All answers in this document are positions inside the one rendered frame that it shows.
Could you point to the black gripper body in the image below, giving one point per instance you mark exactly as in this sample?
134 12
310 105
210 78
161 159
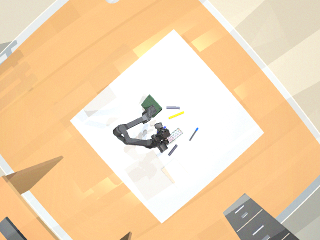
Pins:
159 126

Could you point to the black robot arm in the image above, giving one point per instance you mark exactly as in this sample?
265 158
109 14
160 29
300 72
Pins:
149 143

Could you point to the keyboard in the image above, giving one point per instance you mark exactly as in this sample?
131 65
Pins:
174 135

